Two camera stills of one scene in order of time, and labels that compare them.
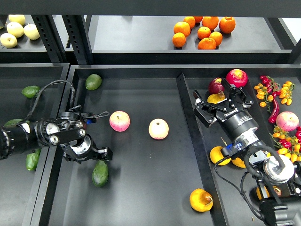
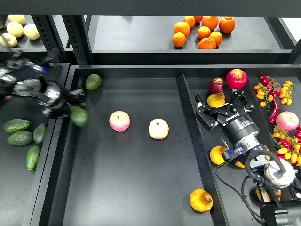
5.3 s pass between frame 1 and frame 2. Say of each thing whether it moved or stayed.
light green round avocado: stayed
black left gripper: moved
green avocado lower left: stayed
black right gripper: stayed
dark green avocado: moved
